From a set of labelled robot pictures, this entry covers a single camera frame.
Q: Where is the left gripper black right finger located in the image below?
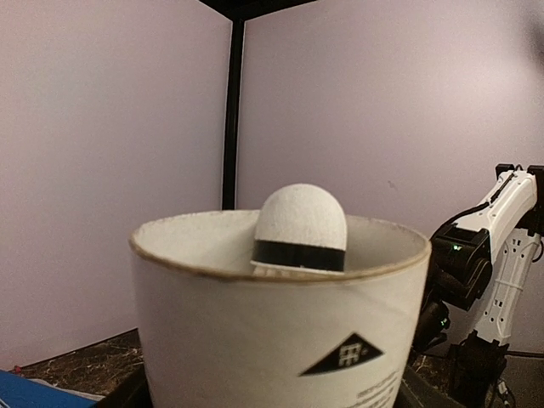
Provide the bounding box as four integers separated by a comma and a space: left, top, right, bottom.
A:
397, 366, 463, 408

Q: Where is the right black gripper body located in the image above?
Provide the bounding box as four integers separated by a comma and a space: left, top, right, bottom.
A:
412, 263, 472, 353

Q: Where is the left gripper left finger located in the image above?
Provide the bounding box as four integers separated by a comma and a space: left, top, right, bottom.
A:
99, 364, 149, 408

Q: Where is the white shuttlecock tube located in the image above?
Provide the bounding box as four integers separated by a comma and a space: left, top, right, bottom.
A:
129, 210, 431, 407

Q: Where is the blue racket bag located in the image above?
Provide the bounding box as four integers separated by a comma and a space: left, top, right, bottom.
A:
1, 371, 104, 408

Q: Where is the white shuttlecock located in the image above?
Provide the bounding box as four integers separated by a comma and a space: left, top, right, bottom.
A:
251, 184, 348, 278

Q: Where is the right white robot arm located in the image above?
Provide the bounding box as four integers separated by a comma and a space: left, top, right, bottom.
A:
412, 164, 543, 407

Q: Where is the black right corner post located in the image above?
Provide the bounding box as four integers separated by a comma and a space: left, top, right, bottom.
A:
202, 1, 267, 210

